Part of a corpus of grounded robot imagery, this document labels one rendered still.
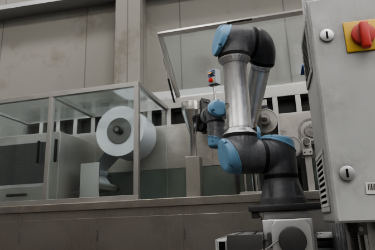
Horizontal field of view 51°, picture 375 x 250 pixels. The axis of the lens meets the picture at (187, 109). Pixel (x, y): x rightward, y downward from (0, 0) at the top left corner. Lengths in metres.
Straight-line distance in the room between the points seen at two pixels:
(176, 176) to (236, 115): 1.48
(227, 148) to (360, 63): 0.56
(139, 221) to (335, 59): 1.56
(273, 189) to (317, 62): 0.58
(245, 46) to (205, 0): 3.46
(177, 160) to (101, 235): 0.80
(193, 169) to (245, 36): 1.22
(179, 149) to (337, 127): 2.03
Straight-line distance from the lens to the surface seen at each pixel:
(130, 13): 4.72
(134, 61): 4.43
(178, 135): 2.79
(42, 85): 5.17
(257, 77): 1.52
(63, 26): 5.35
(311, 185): 2.25
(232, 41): 1.40
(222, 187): 2.67
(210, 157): 2.70
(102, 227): 2.27
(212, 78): 2.50
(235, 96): 1.35
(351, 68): 0.87
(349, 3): 0.93
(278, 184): 1.33
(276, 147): 1.34
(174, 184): 2.75
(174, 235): 2.12
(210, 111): 1.59
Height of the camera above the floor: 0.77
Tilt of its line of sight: 16 degrees up
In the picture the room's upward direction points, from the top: 2 degrees counter-clockwise
